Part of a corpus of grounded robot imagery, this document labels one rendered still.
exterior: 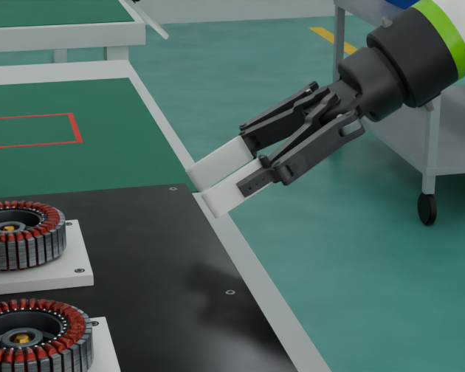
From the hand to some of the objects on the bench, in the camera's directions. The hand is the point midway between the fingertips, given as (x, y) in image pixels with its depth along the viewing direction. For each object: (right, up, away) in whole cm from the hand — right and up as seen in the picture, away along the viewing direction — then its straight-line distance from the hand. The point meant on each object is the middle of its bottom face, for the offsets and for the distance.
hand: (222, 179), depth 112 cm
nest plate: (-16, -16, -24) cm, 34 cm away
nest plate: (-21, -8, -2) cm, 23 cm away
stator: (-16, -15, -25) cm, 33 cm away
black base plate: (-20, -15, -13) cm, 28 cm away
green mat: (-56, +5, +41) cm, 70 cm away
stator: (-21, -7, -3) cm, 23 cm away
